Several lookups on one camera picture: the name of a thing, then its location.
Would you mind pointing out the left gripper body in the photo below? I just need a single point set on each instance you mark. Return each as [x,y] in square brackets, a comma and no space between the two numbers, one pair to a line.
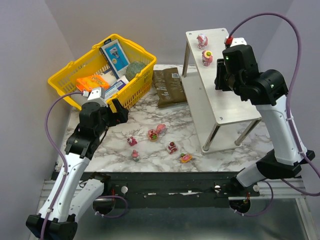
[114,113]

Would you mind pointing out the pink white bunny toy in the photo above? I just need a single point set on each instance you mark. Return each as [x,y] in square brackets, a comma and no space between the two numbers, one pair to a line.
[202,41]

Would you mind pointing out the yellow plastic basket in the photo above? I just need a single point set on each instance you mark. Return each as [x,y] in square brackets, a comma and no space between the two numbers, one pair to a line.
[93,63]

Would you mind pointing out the green round melon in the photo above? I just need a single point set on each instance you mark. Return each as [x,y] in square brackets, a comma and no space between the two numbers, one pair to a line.
[133,69]

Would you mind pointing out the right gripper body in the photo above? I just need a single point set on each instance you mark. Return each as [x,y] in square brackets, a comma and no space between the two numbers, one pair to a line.
[221,78]

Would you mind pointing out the blue razor package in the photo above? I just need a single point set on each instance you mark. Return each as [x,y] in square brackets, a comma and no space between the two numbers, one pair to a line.
[115,56]

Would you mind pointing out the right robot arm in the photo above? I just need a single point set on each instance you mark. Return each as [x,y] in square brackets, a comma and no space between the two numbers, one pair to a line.
[268,92]

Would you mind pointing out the brown snack bag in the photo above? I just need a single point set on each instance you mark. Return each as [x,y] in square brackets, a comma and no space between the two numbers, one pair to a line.
[169,88]

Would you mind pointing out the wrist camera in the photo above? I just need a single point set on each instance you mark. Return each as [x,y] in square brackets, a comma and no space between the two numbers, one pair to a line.
[97,95]
[230,41]

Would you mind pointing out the pink bear toy lying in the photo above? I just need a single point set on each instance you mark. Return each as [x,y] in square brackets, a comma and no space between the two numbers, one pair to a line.
[161,128]

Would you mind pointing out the purple white box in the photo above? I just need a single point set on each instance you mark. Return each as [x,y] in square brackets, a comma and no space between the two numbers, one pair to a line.
[116,87]

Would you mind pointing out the pink toy yellow top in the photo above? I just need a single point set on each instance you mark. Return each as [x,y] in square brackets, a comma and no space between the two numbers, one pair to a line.
[207,57]

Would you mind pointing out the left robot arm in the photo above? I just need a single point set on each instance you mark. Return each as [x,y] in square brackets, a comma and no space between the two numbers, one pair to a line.
[59,216]

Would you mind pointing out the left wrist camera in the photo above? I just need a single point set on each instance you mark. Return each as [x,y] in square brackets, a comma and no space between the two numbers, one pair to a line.
[97,95]

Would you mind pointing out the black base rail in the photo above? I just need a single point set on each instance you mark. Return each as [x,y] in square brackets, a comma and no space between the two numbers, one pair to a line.
[171,189]

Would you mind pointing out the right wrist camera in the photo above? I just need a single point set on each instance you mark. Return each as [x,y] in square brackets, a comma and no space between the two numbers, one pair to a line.
[230,41]

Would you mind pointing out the pink mushroom toy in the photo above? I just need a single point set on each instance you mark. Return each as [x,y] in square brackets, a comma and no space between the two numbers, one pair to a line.
[135,155]

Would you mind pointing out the orange snack box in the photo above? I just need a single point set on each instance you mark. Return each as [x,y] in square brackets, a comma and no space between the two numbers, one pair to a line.
[89,83]

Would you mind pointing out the pink toy orange plate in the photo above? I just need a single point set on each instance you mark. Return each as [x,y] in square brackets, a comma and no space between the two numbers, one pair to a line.
[184,158]

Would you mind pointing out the pink cake toy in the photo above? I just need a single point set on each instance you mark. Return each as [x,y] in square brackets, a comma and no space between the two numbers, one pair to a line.
[131,141]

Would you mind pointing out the white box in basket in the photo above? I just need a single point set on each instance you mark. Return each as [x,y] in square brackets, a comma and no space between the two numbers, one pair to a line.
[109,77]

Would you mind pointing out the white metal shelf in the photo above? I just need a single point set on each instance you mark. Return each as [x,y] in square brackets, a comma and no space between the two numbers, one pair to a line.
[222,121]

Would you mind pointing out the red strawberry cake toy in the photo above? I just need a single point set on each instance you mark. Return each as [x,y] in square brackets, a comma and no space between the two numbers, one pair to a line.
[172,148]

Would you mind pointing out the pink bear strawberry toy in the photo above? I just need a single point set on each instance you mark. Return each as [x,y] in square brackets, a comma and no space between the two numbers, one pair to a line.
[152,135]

